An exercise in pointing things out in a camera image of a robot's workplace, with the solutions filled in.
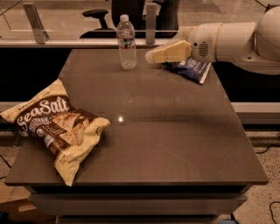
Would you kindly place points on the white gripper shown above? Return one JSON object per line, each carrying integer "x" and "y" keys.
{"x": 201, "y": 44}

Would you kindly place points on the clear plastic water bottle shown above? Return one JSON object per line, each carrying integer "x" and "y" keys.
{"x": 125, "y": 33}

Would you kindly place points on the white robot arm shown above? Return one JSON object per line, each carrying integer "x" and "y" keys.
{"x": 254, "y": 47}

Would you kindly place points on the blue chips bag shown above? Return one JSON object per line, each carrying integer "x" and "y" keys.
{"x": 190, "y": 69}

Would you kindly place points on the black office chair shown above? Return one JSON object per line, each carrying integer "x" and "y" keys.
{"x": 166, "y": 20}

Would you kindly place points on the glass partition panel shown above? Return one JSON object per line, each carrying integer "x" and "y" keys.
{"x": 63, "y": 19}

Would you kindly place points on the sea salt chips bag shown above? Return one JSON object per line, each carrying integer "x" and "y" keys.
{"x": 68, "y": 133}

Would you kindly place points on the table drawer front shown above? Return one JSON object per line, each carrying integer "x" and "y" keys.
{"x": 96, "y": 204}

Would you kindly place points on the cardboard box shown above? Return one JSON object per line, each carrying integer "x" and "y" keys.
{"x": 17, "y": 209}

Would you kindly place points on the middle metal bracket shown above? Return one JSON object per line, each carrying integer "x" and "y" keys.
{"x": 150, "y": 23}

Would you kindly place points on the metal bracket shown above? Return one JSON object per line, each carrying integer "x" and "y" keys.
{"x": 39, "y": 32}
{"x": 150, "y": 23}

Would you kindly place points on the left metal bracket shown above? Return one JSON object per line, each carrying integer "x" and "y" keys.
{"x": 39, "y": 32}

